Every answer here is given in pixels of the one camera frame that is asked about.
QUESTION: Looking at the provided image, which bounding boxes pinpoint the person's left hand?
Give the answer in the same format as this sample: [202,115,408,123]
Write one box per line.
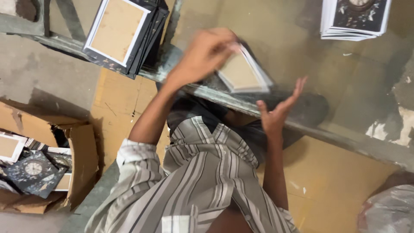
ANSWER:
[165,27,242,90]

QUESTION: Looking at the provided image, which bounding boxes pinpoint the person's right hand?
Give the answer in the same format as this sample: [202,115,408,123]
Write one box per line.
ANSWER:
[256,76,308,137]

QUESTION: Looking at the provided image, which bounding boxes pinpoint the small bundle of clock cards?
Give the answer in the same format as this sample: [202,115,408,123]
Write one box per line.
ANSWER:
[216,41,274,94]

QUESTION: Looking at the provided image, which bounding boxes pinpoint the dark trousers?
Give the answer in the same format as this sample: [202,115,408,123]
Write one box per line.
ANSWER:
[156,82,305,164]

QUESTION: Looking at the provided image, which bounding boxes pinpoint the stack of black framed boards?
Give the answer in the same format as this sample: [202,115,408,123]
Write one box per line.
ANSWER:
[82,0,170,80]

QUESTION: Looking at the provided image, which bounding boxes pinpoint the brown cardboard sheet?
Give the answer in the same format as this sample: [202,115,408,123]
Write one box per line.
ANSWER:
[90,67,171,177]
[256,135,402,233]

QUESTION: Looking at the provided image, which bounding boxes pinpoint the stack of white-edged clock prints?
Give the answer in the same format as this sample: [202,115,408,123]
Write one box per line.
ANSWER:
[320,0,393,42]

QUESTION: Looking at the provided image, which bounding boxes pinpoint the grey striped shirt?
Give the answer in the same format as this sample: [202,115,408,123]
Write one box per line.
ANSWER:
[85,116,300,233]

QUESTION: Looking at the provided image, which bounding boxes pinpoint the torn cardboard carton of clocks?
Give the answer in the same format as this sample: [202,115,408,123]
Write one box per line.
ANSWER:
[0,100,99,215]

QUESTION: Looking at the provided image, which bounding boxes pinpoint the clear plastic bag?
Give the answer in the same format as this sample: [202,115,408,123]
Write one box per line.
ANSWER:
[357,184,414,233]

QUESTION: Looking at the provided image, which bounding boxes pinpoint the grey metal table frame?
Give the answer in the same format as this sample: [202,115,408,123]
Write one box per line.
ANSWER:
[0,0,414,173]

